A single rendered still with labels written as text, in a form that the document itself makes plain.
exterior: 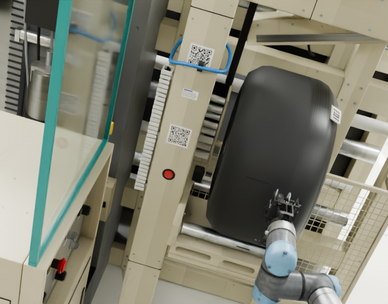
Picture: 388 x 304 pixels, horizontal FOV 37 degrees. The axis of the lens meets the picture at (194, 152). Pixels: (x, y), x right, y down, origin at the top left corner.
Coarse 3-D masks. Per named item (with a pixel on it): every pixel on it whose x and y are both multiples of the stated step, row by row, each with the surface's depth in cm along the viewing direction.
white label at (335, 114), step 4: (332, 108) 180; (336, 108) 182; (332, 112) 179; (336, 112) 181; (340, 112) 182; (332, 116) 178; (336, 116) 180; (340, 116) 181; (336, 120) 179; (340, 120) 180
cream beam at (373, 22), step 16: (256, 0) 193; (272, 0) 192; (288, 0) 191; (304, 0) 190; (320, 0) 190; (336, 0) 189; (352, 0) 188; (368, 0) 187; (384, 0) 186; (304, 16) 193; (320, 16) 192; (336, 16) 192; (352, 16) 191; (368, 16) 190; (384, 16) 189; (368, 32) 192; (384, 32) 192
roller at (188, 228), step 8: (184, 224) 204; (192, 224) 205; (184, 232) 204; (192, 232) 204; (200, 232) 204; (208, 232) 204; (216, 232) 204; (208, 240) 204; (216, 240) 204; (224, 240) 204; (232, 240) 204; (240, 240) 204; (232, 248) 205; (240, 248) 204; (248, 248) 204; (256, 248) 204; (264, 248) 204
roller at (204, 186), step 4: (204, 180) 229; (196, 184) 228; (200, 184) 227; (204, 184) 228; (208, 184) 228; (196, 188) 228; (200, 188) 228; (204, 188) 228; (208, 188) 227; (208, 192) 229
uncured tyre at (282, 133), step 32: (256, 96) 178; (288, 96) 179; (320, 96) 182; (256, 128) 173; (288, 128) 174; (320, 128) 175; (224, 160) 179; (256, 160) 172; (288, 160) 172; (320, 160) 173; (224, 192) 179; (256, 192) 175; (288, 192) 174; (320, 192) 177; (224, 224) 186; (256, 224) 182
